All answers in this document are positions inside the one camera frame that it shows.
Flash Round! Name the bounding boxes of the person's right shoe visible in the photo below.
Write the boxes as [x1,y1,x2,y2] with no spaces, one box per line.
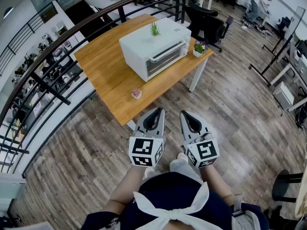
[177,152,189,164]

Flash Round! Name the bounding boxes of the wooden table with white legs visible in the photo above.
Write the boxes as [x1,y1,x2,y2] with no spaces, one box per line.
[73,13,214,126]

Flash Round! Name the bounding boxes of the person's left forearm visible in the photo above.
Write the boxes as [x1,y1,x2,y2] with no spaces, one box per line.
[109,166,144,206]

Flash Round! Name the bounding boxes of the purple flower plant white pot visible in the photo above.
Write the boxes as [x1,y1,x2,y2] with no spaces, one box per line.
[193,40,209,58]

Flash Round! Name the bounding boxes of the black office chair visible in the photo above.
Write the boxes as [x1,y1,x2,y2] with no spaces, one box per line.
[185,1,234,53]

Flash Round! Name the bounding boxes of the black metal stand frame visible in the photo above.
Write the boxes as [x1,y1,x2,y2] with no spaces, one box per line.
[249,6,305,87]

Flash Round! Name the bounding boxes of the grey shoulder strap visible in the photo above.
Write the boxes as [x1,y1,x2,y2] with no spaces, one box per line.
[231,193,243,218]

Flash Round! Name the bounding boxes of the person's navy top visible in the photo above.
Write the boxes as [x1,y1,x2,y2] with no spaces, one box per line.
[81,171,269,230]

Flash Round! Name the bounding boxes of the person's right forearm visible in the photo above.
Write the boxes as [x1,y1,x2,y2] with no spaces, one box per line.
[203,164,235,206]

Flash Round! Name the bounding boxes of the black metal railing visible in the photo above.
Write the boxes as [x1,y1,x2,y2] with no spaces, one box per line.
[0,0,188,174]

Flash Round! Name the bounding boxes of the black round stool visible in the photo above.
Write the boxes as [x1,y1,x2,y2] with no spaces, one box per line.
[272,169,304,203]

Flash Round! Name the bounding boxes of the white box cabinet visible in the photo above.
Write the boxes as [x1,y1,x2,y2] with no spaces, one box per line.
[272,81,295,111]

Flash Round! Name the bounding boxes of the white frame desk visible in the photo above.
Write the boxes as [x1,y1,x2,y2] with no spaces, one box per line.
[268,41,307,112]

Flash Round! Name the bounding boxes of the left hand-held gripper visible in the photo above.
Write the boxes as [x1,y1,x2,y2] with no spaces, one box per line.
[129,107,166,168]

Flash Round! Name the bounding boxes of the white oven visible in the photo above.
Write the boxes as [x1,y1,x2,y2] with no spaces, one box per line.
[119,17,192,82]

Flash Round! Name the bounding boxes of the green spiky plant white pot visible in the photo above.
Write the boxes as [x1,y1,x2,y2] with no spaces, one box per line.
[150,22,161,37]

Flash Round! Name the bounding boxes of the person's grey trousers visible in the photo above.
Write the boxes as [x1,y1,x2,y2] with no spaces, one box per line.
[143,158,204,185]

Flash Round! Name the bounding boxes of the white tied cloth bow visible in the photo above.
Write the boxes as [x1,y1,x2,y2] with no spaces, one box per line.
[133,182,237,230]

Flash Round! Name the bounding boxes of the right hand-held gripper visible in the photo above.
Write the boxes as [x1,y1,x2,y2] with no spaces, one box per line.
[179,110,220,169]

